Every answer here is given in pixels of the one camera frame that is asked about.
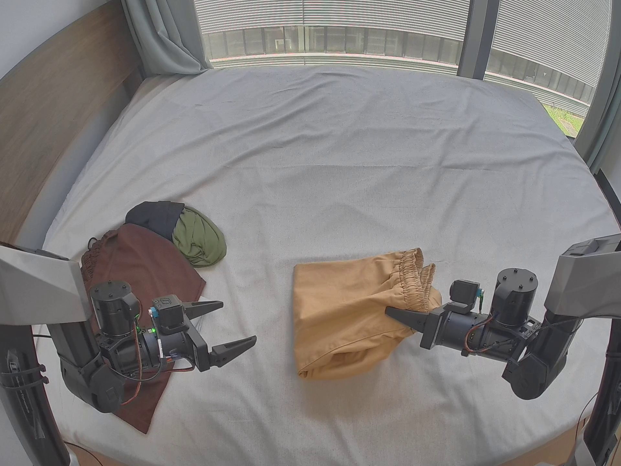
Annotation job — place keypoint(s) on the brown shorts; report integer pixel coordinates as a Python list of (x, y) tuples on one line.
[(145, 270)]

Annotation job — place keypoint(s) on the green garment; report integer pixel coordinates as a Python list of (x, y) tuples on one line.
[(199, 233)]

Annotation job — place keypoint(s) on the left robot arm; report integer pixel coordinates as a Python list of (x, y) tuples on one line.
[(43, 289)]

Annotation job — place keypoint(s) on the bed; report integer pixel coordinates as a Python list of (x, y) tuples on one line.
[(339, 163)]

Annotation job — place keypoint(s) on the grey-green curtain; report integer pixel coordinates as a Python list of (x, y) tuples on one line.
[(155, 27)]

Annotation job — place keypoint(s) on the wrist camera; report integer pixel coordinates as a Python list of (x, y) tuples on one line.
[(167, 313), (463, 291)]

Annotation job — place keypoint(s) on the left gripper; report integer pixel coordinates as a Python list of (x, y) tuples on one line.
[(174, 347)]

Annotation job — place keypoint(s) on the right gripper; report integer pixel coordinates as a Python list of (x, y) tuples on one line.
[(453, 333)]

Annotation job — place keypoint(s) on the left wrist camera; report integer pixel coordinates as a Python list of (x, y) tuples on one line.
[(167, 313)]

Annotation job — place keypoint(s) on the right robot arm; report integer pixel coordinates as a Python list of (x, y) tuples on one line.
[(582, 284)]

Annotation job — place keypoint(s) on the tan shorts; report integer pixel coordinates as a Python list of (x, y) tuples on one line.
[(339, 308)]

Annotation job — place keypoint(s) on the black garment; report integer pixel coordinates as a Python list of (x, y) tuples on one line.
[(150, 216)]

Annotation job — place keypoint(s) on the window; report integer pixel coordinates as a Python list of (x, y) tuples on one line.
[(339, 7)]

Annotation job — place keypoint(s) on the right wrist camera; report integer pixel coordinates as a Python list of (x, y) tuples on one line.
[(463, 291)]

